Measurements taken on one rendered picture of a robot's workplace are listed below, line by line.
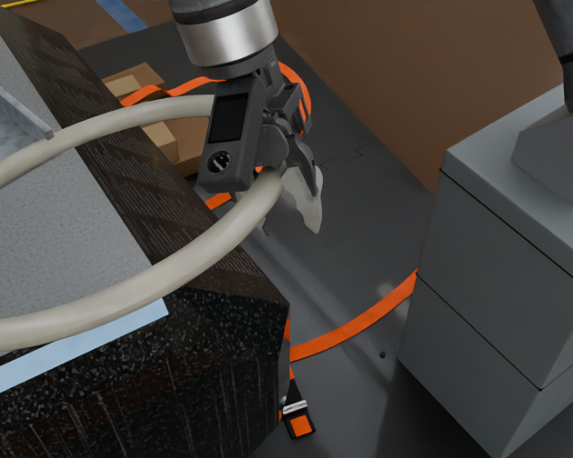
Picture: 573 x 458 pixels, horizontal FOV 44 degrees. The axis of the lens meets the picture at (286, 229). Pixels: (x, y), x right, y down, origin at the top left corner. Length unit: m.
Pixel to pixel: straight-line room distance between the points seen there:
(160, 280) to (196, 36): 0.22
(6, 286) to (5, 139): 0.28
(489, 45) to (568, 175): 1.95
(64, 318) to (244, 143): 0.22
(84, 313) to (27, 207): 0.75
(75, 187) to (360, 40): 2.06
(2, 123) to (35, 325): 0.55
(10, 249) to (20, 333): 0.67
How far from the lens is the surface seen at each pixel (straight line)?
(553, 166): 1.43
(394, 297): 2.25
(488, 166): 1.47
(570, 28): 1.35
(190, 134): 2.63
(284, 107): 0.72
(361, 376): 2.10
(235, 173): 0.64
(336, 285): 2.26
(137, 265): 1.25
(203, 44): 0.67
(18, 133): 1.15
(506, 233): 1.47
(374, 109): 2.88
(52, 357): 1.22
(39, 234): 1.34
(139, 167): 1.59
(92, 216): 1.35
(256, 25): 0.67
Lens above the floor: 1.85
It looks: 50 degrees down
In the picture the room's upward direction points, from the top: straight up
